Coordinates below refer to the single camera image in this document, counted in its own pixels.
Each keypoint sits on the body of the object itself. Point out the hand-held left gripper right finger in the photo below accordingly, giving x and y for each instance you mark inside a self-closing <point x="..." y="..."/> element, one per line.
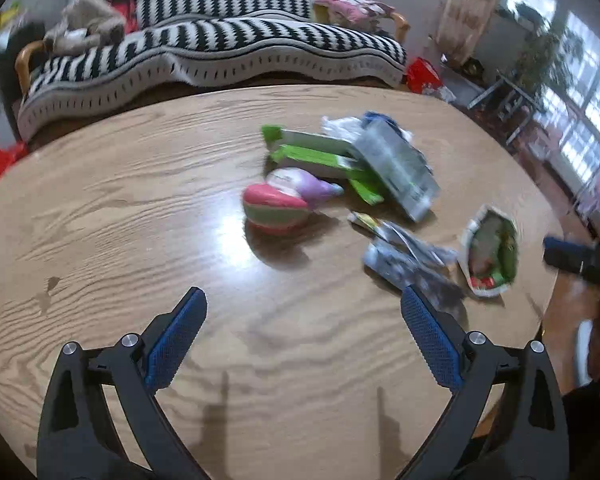
<point x="430" y="340"/>

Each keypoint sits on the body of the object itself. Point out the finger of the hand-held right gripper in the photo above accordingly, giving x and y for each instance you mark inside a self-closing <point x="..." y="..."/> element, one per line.
<point x="575" y="266"/>
<point x="560" y="245"/>

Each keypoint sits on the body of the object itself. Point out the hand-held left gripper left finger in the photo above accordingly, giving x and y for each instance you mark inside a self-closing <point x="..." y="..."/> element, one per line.
<point x="177" y="340"/>

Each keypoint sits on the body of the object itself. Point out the white plastic bin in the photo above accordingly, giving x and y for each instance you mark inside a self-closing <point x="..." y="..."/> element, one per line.
<point x="584" y="355"/>

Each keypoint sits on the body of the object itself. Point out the white and green snack bag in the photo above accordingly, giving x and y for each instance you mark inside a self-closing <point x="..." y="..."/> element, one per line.
<point x="492" y="250"/>

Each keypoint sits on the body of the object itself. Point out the silver wrapper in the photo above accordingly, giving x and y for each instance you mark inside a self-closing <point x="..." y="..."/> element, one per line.
<point x="410" y="265"/>

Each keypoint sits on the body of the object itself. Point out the small green yellow sachet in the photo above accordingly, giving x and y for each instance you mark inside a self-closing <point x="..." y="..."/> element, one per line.
<point x="367" y="221"/>

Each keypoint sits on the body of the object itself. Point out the pink and green round packet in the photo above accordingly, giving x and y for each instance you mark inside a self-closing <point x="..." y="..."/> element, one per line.
<point x="275" y="207"/>

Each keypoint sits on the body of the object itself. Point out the grey clear plastic package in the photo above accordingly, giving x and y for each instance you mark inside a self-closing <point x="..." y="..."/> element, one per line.
<point x="397" y="170"/>

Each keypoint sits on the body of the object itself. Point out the purple and white packet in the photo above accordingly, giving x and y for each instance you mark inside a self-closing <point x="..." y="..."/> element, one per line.
<point x="312" y="187"/>

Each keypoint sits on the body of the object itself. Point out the blue and white wrapper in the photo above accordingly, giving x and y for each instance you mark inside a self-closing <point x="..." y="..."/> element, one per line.
<point x="387" y="121"/>

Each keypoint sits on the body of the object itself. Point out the green and white carton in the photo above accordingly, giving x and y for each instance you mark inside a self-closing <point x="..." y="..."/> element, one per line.
<point x="315" y="157"/>

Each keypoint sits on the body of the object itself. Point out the potted plant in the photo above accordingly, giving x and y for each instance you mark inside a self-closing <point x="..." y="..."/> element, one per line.
<point x="547" y="55"/>

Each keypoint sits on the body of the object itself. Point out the red plastic bag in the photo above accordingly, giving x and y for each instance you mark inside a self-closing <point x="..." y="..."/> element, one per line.
<point x="422" y="75"/>

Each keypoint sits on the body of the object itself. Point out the beige patterned curtain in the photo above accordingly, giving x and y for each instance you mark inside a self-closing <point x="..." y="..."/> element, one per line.
<point x="472" y="5"/>

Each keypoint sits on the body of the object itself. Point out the black white striped sofa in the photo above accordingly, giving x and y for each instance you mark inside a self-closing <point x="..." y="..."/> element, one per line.
<point x="220" y="45"/>

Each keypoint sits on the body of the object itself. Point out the pink cartoon cushion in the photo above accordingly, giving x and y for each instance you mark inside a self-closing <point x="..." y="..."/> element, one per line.
<point x="355" y="7"/>

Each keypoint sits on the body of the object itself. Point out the wooden-armed sofa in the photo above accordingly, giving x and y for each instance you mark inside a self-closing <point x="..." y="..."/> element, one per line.
<point x="25" y="62"/>

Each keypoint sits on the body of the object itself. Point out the brown plush toy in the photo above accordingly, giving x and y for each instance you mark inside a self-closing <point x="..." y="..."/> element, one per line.
<point x="85" y="25"/>

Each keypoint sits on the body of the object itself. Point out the red bag on sofa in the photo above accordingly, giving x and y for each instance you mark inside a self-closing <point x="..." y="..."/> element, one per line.
<point x="125" y="12"/>

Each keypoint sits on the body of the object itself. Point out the yellow green box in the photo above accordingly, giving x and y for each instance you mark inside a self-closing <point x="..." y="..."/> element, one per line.
<point x="5" y="15"/>

